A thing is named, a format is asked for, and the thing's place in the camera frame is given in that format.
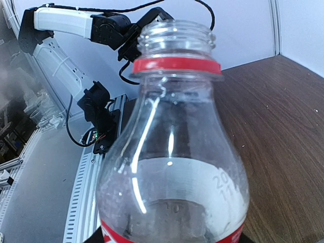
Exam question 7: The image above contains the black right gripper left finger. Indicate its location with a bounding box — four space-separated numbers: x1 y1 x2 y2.
84 226 105 243

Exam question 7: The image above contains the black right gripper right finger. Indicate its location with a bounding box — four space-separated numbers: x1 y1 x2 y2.
239 233 251 243

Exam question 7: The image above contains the red-label cola bottle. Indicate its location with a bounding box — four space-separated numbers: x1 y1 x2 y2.
96 20 250 242

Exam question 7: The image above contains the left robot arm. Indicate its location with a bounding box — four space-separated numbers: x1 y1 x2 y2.
18 3 171 110

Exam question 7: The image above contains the front aluminium rail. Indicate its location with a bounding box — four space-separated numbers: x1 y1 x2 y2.
0 93 130 243

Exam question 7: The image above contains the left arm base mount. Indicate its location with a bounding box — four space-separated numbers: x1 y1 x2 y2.
65 108 121 154

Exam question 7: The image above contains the left aluminium frame post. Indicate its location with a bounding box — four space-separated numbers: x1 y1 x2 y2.
268 0 281 56

